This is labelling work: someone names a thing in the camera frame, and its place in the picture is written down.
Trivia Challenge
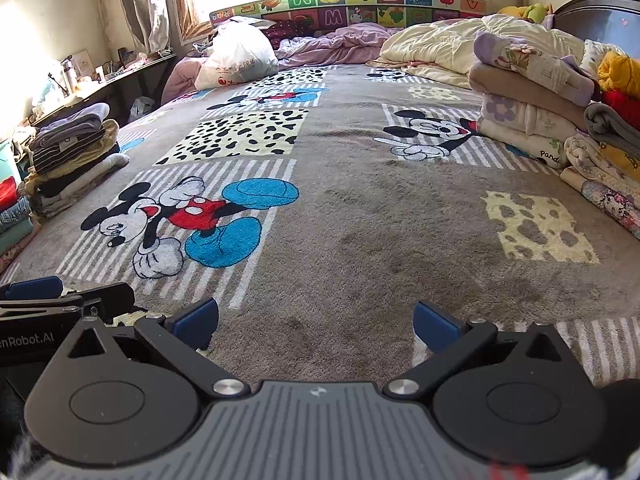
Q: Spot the cream quilt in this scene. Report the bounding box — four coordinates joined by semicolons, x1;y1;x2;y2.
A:
367;12;586;91

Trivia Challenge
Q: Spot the cartoon mouse printed blanket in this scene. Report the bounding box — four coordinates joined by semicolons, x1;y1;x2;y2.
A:
0;62;640;391

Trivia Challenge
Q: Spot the clear water bottle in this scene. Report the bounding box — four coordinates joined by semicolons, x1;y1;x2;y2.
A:
60;57;78;93

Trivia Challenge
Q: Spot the yellow green plush toy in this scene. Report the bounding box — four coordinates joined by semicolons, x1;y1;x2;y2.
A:
497;2;553;23

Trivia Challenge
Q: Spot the short stack of bright clothes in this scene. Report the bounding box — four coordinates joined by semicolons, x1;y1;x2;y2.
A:
0;137;41;261

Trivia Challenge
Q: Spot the white plastic bag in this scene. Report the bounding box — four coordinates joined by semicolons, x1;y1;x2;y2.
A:
194;16;280;92

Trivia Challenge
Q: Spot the dark wooden headboard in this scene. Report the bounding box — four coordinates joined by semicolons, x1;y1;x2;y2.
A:
552;0;640;58

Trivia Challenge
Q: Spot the small plastic bag under desk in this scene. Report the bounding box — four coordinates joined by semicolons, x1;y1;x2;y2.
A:
127;96;157;123

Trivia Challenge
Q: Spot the dark wooden desk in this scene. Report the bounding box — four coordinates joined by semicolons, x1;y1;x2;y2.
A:
30;52;178;126

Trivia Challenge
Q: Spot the stack of folded striped clothes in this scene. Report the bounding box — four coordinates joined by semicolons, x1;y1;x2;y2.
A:
22;102;132;218

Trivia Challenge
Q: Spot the colourful alphabet foam mat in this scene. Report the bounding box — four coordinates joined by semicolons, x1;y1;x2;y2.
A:
209;0;487;28

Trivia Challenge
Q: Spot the yellow knit garment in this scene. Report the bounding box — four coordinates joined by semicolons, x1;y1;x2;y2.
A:
597;51;640;98

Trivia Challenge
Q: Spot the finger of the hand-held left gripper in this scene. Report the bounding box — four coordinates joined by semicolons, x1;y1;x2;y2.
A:
0;282;135;326
0;276;64;303

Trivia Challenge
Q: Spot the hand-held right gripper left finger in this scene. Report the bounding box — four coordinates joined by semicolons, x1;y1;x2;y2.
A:
65;297;252;401

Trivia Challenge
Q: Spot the beige curtain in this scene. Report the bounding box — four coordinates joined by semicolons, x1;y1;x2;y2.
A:
114;0;173;56

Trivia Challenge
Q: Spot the red folded garment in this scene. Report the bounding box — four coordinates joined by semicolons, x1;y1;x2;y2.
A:
600;89;640;117

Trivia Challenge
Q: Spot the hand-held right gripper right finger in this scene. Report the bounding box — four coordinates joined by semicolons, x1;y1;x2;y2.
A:
382;301;576;401

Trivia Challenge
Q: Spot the purple quilt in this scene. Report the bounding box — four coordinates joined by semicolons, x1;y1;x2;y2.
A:
160;24;416;106

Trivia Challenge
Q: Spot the pile of folded pastel clothes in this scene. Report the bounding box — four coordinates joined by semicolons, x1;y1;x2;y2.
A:
467;30;640;241

